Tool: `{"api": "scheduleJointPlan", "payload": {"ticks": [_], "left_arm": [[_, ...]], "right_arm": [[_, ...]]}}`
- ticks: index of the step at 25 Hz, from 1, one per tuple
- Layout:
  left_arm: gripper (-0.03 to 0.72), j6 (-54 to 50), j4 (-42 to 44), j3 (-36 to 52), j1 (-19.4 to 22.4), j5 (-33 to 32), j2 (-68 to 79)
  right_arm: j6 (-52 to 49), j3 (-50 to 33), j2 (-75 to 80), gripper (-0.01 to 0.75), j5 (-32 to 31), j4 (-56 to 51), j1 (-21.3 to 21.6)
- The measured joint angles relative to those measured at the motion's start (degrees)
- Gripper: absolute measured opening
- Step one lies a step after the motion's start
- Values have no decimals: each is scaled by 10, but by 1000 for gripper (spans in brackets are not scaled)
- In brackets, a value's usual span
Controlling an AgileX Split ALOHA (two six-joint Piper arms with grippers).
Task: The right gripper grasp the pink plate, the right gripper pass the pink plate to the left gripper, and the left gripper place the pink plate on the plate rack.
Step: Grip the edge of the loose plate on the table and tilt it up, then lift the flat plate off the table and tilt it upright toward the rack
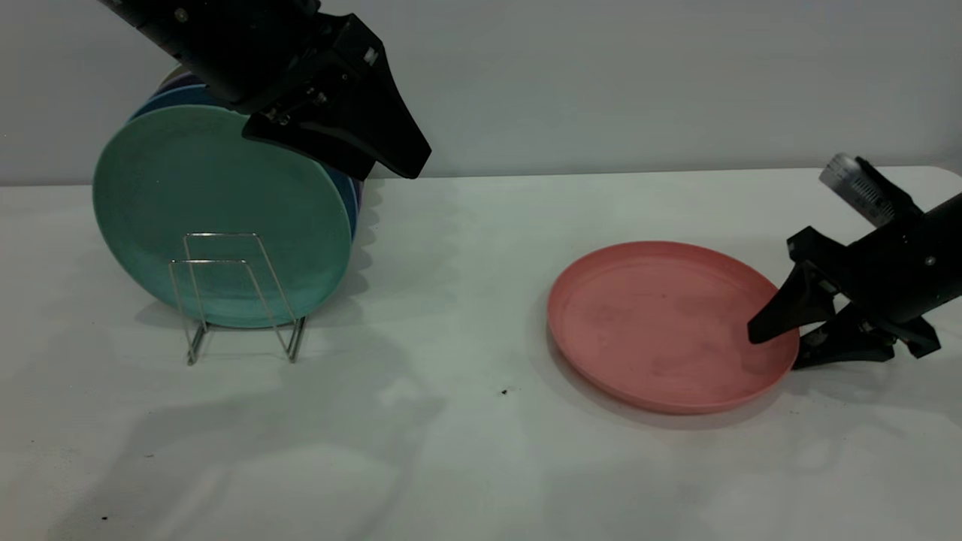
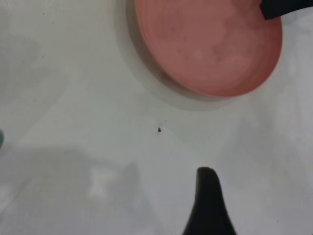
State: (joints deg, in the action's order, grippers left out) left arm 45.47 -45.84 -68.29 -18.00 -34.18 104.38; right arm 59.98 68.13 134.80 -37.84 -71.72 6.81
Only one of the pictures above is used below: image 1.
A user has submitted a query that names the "green plate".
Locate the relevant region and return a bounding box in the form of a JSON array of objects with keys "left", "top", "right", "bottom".
[{"left": 92, "top": 104, "right": 353, "bottom": 330}]

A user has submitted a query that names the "metal wire plate rack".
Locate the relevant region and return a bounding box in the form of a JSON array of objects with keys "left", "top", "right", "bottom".
[{"left": 169, "top": 233, "right": 307, "bottom": 367}]

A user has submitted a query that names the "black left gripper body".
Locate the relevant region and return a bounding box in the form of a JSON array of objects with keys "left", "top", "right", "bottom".
[{"left": 247, "top": 14, "right": 355, "bottom": 127}]

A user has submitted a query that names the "blue plate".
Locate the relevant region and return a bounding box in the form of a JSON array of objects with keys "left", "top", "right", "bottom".
[{"left": 129, "top": 84, "right": 360, "bottom": 238}]

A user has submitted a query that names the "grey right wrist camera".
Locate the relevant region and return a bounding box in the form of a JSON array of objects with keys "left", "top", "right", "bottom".
[{"left": 818, "top": 153, "right": 924, "bottom": 228}]

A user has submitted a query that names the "dark purple plate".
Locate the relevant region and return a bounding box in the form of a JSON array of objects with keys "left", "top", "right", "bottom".
[{"left": 153, "top": 72, "right": 367, "bottom": 215}]

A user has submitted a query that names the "pink plate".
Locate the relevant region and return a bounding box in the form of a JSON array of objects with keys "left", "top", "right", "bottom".
[{"left": 546, "top": 240, "right": 800, "bottom": 416}]

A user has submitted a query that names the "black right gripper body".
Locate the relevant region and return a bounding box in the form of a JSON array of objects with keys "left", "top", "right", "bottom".
[{"left": 787, "top": 225, "right": 942, "bottom": 358}]

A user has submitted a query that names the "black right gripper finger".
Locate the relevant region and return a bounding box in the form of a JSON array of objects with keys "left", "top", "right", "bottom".
[
  {"left": 792, "top": 304, "right": 897, "bottom": 370},
  {"left": 747, "top": 260, "right": 837, "bottom": 346}
]

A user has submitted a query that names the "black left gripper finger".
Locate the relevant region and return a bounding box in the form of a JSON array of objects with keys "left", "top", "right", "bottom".
[
  {"left": 331, "top": 14, "right": 433, "bottom": 180},
  {"left": 242, "top": 113, "right": 375, "bottom": 182}
]

